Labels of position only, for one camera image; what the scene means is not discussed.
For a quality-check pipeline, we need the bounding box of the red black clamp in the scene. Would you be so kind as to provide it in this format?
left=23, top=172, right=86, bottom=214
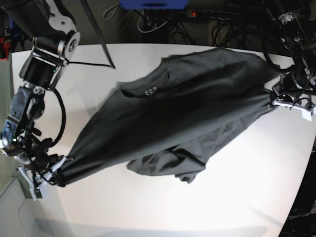
left=0, top=36, right=11, bottom=61

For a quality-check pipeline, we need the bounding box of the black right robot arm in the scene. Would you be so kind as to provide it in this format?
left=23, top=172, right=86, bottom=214
left=0, top=0, right=80, bottom=199

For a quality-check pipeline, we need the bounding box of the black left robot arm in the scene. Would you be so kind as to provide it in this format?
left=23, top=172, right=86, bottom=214
left=262, top=0, right=316, bottom=121

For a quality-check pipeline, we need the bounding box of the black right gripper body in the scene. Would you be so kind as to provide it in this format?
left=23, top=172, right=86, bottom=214
left=16, top=154, right=72, bottom=189

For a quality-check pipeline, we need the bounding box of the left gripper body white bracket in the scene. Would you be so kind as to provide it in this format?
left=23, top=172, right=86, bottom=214
left=268, top=76, right=316, bottom=121

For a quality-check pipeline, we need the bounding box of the dark grey t-shirt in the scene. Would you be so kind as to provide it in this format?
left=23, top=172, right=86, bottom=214
left=59, top=48, right=277, bottom=185

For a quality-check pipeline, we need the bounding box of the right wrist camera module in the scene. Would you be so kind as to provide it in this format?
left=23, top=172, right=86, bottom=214
left=30, top=187, right=49, bottom=201

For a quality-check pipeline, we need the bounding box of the blue plastic box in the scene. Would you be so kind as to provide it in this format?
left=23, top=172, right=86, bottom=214
left=119, top=0, right=189, bottom=9

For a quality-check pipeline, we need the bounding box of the black power strip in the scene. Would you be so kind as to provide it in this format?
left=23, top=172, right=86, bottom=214
left=186, top=9, right=241, bottom=20

